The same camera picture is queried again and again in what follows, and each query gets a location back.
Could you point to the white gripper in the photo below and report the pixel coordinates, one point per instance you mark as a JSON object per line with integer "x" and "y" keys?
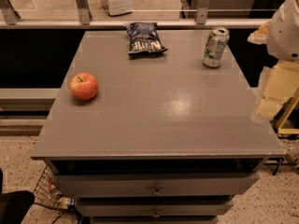
{"x": 285, "y": 32}

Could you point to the green white 7up can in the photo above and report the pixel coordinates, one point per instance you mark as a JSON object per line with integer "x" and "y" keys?
{"x": 215, "y": 46}

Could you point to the blue kettle chips bag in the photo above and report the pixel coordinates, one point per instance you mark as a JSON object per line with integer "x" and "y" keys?
{"x": 144, "y": 38}

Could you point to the upper grey drawer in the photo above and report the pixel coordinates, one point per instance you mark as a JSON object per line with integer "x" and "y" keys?
{"x": 159, "y": 185}

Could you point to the grey drawer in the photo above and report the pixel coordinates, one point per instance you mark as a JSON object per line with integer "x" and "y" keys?
{"x": 159, "y": 185}
{"x": 153, "y": 208}

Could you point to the grey drawer cabinet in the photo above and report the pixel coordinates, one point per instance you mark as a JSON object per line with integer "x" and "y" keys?
{"x": 155, "y": 115}

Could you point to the white machine base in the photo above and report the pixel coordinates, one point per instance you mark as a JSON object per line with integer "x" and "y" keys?
{"x": 117, "y": 7}

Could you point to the red apple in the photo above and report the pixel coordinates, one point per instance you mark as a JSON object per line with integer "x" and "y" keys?
{"x": 84, "y": 86}

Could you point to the lower grey drawer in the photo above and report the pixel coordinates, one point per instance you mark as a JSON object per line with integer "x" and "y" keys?
{"x": 153, "y": 208}

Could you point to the plastic bottle in basket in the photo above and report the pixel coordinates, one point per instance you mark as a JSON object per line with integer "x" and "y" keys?
{"x": 63, "y": 202}

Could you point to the metal glass railing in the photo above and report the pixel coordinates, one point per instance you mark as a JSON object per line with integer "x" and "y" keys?
{"x": 89, "y": 14}

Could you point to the black chair corner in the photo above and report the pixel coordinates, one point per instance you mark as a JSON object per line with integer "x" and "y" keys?
{"x": 14, "y": 205}

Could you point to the yellow metal frame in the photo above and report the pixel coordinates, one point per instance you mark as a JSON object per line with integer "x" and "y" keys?
{"x": 282, "y": 120}

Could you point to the wire mesh basket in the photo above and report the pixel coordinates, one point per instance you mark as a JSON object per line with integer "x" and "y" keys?
{"x": 41, "y": 192}

